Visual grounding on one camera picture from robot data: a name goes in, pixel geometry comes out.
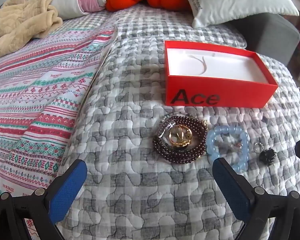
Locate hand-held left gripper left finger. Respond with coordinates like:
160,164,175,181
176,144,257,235
0,159,88,240

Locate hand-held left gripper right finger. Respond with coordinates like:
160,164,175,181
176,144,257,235
212,157,300,240

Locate small black flower ornament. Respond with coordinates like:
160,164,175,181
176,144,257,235
259,149,276,165

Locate light blue bead bracelet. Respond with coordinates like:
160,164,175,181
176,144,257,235
206,126,250,172

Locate gold bangles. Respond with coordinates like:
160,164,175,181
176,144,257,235
169,124,193,147

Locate dark red bead necklace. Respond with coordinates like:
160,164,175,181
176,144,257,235
152,114,208,164

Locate clear crystal bracelet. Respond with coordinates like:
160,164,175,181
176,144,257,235
157,120,177,140

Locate red cardboard box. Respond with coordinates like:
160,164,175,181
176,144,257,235
164,40,279,108

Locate red green patterned sheet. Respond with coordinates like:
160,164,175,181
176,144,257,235
0,26,119,240

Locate grey checkered quilt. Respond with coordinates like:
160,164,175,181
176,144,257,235
46,5,300,240

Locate grey upholstered ottoman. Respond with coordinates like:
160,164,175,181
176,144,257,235
225,12,300,67

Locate white ribbon loop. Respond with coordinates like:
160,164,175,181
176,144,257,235
186,53,216,75

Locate beige fleece blanket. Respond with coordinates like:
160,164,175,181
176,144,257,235
0,0,63,59

